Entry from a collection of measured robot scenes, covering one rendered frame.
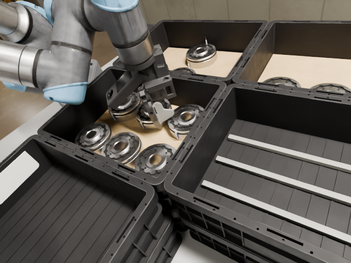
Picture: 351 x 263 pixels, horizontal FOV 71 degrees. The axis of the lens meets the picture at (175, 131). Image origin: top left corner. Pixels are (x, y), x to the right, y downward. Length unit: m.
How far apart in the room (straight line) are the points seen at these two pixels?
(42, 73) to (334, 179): 0.57
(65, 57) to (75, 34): 0.05
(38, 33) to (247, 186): 0.74
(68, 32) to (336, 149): 0.56
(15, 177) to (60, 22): 0.39
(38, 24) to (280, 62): 0.73
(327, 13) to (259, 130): 1.71
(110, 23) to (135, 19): 0.04
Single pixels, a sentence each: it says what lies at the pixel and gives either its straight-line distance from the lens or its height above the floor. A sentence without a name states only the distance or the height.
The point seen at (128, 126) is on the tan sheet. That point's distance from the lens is 0.72.
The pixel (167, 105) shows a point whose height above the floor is 0.86.
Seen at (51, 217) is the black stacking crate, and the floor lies 0.83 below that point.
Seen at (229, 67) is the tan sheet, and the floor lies 0.83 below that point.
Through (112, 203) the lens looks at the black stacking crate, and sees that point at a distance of 0.58.
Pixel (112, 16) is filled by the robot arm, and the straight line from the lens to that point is 0.46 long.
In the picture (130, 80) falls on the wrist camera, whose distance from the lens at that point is 0.54.
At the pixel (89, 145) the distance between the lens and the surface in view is 0.68.
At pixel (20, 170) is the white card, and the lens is 0.72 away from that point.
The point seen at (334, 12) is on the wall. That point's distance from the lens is 2.22.
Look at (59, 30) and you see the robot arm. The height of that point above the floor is 1.14.
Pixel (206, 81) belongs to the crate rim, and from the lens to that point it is 0.61.
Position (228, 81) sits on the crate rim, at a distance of 0.60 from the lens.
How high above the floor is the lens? 1.28
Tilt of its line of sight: 45 degrees down
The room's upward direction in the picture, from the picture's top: 20 degrees counter-clockwise
